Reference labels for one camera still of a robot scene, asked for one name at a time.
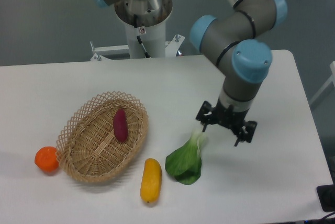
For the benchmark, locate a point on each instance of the orange tangerine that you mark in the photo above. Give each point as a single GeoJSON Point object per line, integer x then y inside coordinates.
{"type": "Point", "coordinates": [46, 159]}

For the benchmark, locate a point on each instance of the yellow mango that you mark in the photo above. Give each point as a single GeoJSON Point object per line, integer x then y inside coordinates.
{"type": "Point", "coordinates": [151, 181]}

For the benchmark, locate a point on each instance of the black device at table edge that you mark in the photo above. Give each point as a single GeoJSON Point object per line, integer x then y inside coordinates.
{"type": "Point", "coordinates": [326, 197]}

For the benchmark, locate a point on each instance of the white pedestal base frame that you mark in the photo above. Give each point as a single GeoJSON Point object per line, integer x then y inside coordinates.
{"type": "Point", "coordinates": [172, 49]}

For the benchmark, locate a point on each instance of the white furniture leg right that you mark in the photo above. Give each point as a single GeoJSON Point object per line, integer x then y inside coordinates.
{"type": "Point", "coordinates": [326, 88]}

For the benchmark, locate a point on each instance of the green bok choy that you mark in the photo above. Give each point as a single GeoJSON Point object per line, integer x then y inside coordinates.
{"type": "Point", "coordinates": [185, 163]}

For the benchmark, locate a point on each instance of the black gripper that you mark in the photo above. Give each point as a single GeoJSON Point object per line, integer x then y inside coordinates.
{"type": "Point", "coordinates": [229, 117]}

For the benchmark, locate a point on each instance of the woven wicker basket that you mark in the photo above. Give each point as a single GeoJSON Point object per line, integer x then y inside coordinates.
{"type": "Point", "coordinates": [87, 149]}

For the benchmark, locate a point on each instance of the purple sweet potato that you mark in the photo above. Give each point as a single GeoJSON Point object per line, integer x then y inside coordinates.
{"type": "Point", "coordinates": [120, 125]}

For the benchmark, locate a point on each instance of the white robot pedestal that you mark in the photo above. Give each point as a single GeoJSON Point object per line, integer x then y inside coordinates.
{"type": "Point", "coordinates": [145, 26]}

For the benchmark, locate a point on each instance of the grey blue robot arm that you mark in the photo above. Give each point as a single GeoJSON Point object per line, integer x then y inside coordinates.
{"type": "Point", "coordinates": [229, 44]}

